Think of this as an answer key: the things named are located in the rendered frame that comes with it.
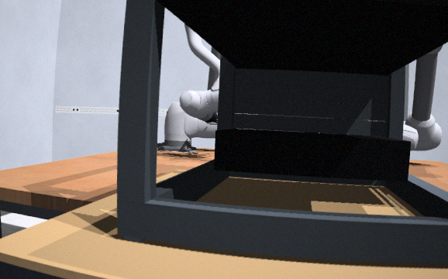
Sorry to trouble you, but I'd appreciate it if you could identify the dark grey metal rack frame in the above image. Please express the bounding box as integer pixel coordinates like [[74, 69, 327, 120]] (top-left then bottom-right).
[[117, 0, 448, 264]]

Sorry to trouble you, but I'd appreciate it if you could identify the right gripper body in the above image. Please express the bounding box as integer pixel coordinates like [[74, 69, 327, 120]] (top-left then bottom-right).
[[205, 112, 218, 122]]

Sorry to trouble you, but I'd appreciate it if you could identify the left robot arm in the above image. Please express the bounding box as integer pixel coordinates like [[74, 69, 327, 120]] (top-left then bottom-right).
[[403, 45, 443, 151]]

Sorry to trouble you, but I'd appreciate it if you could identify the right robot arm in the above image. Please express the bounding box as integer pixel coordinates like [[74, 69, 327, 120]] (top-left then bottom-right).
[[157, 24, 220, 152]]

